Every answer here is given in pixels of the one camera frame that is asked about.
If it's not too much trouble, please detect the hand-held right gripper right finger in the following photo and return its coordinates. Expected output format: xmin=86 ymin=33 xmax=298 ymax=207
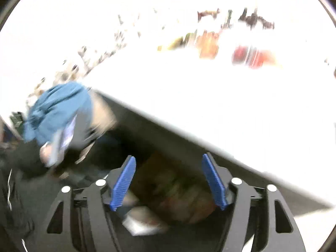
xmin=202 ymin=152 xmax=306 ymax=252

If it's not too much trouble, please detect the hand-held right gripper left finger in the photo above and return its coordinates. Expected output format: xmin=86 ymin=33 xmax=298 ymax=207
xmin=34 ymin=156 xmax=137 ymax=252

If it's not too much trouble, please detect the brown trash bin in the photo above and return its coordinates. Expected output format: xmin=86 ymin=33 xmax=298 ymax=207
xmin=126 ymin=150 xmax=229 ymax=229

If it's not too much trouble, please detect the dark bottle with red label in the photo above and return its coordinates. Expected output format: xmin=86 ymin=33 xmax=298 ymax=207
xmin=232 ymin=45 xmax=276 ymax=69

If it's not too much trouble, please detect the yellow fruit peel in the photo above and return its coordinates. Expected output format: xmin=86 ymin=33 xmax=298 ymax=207
xmin=157 ymin=33 xmax=197 ymax=51

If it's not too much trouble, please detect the white paper scrap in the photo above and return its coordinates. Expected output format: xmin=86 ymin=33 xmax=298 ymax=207
xmin=122 ymin=206 xmax=168 ymax=237

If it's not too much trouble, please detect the dark cloth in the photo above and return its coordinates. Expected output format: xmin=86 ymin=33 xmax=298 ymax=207
xmin=0 ymin=136 xmax=111 ymax=252

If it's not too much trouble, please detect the orange packet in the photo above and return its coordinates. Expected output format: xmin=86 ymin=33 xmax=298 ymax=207
xmin=196 ymin=30 xmax=219 ymax=58

